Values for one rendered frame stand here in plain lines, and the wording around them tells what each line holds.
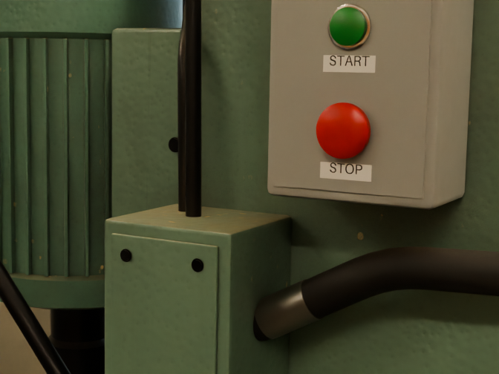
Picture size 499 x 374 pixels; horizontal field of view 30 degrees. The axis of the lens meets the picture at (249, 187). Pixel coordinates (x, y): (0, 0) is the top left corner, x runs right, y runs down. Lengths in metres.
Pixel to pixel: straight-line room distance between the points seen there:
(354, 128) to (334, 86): 0.03
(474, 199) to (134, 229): 0.20
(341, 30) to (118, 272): 0.20
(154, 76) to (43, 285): 0.19
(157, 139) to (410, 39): 0.26
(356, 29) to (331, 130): 0.05
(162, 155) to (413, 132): 0.25
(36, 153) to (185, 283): 0.24
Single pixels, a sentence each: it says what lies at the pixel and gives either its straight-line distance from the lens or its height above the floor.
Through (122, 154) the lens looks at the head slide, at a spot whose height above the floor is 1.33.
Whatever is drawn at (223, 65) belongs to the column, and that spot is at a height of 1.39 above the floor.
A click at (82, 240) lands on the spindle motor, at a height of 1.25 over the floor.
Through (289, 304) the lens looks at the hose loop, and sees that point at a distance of 0.55.
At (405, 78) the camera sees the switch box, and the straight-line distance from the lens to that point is 0.49.
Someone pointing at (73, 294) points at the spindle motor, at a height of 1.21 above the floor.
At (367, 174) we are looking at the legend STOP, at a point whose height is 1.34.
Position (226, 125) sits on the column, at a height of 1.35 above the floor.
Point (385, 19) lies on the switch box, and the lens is 0.50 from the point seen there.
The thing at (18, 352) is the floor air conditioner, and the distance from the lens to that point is 2.43.
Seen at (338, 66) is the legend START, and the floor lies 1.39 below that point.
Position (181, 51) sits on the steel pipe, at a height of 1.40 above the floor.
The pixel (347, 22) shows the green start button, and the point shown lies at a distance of 0.50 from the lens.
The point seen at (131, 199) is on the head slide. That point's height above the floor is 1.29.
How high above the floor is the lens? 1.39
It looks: 7 degrees down
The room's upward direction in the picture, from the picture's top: 1 degrees clockwise
